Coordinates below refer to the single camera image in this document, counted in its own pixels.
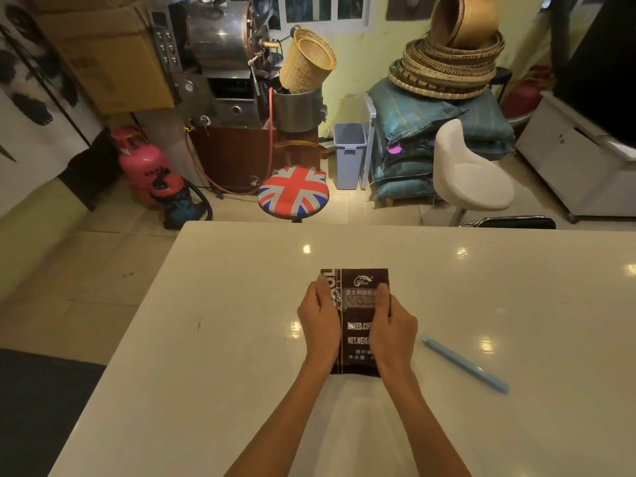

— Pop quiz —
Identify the person's left hand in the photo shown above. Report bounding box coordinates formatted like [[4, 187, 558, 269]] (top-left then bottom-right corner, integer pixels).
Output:
[[297, 275, 342, 371]]

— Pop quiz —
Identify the person's right hand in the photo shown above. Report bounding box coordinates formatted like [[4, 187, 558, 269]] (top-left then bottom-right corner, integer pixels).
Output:
[[368, 283, 419, 376]]

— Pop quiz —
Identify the dark brown coffee bag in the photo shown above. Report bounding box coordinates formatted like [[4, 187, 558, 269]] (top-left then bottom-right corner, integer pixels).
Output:
[[320, 268, 392, 378]]

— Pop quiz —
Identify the person's right forearm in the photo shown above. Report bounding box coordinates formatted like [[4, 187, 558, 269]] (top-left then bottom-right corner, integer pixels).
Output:
[[382, 367, 472, 477]]

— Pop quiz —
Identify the person's left forearm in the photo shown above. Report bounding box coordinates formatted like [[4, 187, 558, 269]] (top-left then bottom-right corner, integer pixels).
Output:
[[225, 360, 333, 477]]

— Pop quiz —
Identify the light blue pen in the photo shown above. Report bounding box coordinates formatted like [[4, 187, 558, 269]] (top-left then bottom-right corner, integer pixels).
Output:
[[421, 335, 509, 394]]

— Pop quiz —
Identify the flag pattern round stool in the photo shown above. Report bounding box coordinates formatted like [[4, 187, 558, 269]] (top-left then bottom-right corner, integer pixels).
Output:
[[257, 166, 330, 223]]

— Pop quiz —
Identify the grey plastic trash bin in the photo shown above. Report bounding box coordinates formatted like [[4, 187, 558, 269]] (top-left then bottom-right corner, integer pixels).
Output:
[[333, 123, 369, 190]]

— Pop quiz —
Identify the white swivel chair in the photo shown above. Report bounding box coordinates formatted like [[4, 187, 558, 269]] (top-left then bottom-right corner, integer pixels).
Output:
[[433, 118, 516, 227]]

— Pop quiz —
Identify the black chair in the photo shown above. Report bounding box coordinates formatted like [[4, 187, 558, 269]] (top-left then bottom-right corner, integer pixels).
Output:
[[459, 215, 556, 230]]

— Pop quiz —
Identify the dark wooden cabinet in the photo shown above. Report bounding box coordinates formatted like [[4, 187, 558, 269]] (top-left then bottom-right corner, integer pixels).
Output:
[[189, 125, 321, 191]]

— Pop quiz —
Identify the stack of teal sacks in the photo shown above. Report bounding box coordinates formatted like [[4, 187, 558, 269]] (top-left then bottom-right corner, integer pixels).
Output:
[[367, 77, 515, 200]]

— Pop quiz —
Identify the orange and teal vacuum cleaner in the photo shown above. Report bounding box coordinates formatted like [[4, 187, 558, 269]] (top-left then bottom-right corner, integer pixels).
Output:
[[149, 173, 213, 230]]

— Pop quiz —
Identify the steel cooling bin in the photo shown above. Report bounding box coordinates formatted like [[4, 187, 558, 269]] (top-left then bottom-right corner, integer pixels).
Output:
[[270, 86, 329, 133]]

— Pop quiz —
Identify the pink gas cylinder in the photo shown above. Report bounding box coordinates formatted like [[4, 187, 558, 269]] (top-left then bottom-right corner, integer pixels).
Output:
[[110, 125, 172, 209]]

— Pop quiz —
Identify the woven bamboo basket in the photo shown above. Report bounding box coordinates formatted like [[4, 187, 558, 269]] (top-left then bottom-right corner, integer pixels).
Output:
[[279, 27, 338, 95]]

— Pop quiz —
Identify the white cabinet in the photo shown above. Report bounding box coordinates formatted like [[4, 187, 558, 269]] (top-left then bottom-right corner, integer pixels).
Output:
[[515, 91, 636, 223]]

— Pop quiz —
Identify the stack of woven flat trays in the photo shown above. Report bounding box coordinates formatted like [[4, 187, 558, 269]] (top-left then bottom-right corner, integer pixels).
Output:
[[388, 32, 506, 100]]

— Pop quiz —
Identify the red gas cylinder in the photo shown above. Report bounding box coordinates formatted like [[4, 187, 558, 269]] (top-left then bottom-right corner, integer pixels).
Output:
[[501, 66, 553, 120]]

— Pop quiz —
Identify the steel coffee roaster machine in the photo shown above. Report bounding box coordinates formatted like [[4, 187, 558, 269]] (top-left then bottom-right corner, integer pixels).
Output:
[[149, 0, 284, 130]]

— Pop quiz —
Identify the window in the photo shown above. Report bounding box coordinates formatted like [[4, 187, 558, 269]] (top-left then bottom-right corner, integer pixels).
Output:
[[271, 0, 372, 31]]

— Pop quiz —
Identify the large woven round basket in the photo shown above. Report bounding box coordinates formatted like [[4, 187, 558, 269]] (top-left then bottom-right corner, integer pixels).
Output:
[[430, 0, 500, 49]]

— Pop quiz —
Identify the cardboard box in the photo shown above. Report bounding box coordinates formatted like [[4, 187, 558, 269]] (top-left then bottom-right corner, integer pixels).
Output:
[[30, 0, 176, 115]]

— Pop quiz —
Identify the white ink painting banner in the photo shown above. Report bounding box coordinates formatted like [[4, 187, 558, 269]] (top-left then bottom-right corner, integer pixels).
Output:
[[0, 0, 105, 216]]

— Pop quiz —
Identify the orange gas hose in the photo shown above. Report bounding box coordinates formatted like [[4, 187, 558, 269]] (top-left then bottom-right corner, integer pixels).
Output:
[[185, 88, 275, 196]]

